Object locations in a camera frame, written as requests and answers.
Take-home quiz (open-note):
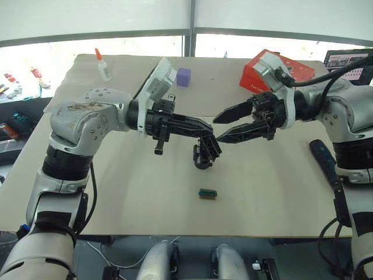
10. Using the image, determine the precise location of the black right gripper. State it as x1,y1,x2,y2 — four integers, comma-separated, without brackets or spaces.
212,92,285,144

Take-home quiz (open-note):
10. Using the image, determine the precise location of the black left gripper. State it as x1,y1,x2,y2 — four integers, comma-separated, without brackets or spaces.
146,99,216,155

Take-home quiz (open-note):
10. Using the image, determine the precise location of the black gripper body workpiece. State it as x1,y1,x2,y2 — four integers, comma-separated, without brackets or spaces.
192,132,223,170

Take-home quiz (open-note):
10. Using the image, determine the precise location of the dark blue electric screwdriver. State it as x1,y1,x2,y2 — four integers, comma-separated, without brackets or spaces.
309,139,352,228

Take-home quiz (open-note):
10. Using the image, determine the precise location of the small green screw holder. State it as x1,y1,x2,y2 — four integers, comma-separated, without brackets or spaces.
199,188,218,201

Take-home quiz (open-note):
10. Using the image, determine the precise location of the purple foam cube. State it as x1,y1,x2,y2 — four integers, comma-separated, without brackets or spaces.
177,68,192,88

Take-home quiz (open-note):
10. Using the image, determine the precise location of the red cardboard box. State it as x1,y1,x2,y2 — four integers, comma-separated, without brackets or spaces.
239,48,316,92

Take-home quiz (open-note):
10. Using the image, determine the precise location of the glue bottle with orange cap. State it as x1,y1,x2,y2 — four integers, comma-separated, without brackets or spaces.
94,48,113,82

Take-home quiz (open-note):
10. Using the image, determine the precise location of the white roller blind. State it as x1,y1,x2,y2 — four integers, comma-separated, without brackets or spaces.
0,0,192,42
193,0,373,40

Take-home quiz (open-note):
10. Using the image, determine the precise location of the black computer monitor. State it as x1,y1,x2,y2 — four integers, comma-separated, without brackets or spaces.
323,48,373,86

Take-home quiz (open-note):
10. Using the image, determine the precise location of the silver rounded leg cover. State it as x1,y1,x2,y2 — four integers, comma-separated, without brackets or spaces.
211,243,251,280
136,241,180,280

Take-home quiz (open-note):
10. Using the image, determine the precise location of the red and white package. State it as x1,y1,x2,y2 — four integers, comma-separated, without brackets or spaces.
29,66,52,89
3,72,24,99

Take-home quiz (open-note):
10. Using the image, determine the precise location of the orange can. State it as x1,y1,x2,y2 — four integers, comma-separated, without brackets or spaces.
0,122,20,141

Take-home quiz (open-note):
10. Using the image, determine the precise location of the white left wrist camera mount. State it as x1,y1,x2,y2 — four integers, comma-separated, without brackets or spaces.
136,57,178,138

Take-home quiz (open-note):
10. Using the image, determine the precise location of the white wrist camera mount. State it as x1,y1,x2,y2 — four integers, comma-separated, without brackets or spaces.
136,57,178,138
252,54,297,129

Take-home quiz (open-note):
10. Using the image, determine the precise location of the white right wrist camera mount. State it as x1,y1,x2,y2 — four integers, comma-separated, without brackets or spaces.
252,54,297,129

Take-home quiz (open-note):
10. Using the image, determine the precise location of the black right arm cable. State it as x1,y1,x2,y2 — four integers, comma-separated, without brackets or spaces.
279,54,373,100

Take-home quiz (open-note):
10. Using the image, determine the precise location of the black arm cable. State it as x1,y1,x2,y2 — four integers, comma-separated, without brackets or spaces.
74,162,97,236
279,54,373,100

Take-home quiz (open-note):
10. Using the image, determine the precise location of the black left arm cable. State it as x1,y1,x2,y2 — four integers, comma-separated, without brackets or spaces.
74,162,97,236

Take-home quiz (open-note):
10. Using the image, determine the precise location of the thin black cable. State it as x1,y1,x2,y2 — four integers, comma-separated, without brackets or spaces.
317,218,350,280

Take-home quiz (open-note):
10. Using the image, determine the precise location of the thin white cable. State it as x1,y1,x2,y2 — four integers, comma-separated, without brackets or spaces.
86,236,181,268

